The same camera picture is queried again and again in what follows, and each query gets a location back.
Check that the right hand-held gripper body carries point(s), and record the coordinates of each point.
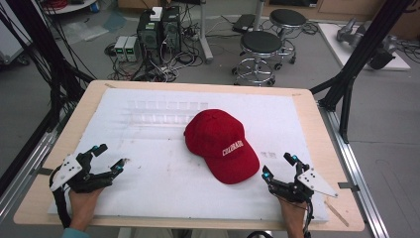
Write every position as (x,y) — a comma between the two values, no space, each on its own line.
(315,181)

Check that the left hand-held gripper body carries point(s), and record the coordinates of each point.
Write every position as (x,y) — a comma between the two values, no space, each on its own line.
(67,168)

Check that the red baseball cap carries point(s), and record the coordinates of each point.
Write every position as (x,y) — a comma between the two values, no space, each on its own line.
(214,140)

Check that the person's right hand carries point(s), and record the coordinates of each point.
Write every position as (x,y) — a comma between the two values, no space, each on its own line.
(294,213)

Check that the person's left hand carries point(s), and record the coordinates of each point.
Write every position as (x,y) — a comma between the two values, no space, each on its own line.
(82,206)

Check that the black tape strip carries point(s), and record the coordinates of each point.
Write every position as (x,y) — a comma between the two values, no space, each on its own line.
(44,171)
(348,186)

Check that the thin wooden stick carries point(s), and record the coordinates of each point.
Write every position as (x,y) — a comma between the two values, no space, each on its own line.
(336,214)

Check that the white foam board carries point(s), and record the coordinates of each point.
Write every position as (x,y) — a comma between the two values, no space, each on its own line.
(158,188)

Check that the grey power supply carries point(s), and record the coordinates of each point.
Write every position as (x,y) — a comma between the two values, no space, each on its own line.
(120,48)
(132,49)

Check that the black round stool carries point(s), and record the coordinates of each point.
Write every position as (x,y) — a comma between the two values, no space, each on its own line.
(288,17)
(261,42)

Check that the clear plastic sheet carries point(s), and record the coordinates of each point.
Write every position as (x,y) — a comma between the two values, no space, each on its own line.
(92,28)

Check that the white floor platform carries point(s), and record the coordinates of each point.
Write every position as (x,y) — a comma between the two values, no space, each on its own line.
(333,43)

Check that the black computer tower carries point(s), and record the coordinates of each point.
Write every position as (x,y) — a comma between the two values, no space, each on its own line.
(149,36)
(171,28)

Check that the black flat case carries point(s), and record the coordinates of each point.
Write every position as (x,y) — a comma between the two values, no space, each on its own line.
(243,23)

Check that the white box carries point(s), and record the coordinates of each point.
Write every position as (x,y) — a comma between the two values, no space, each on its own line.
(156,14)

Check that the aluminium rail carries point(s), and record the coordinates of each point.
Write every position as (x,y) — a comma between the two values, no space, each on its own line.
(26,168)
(355,172)

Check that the grey metal stand post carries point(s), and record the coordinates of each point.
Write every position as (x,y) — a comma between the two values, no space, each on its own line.
(205,36)
(259,15)

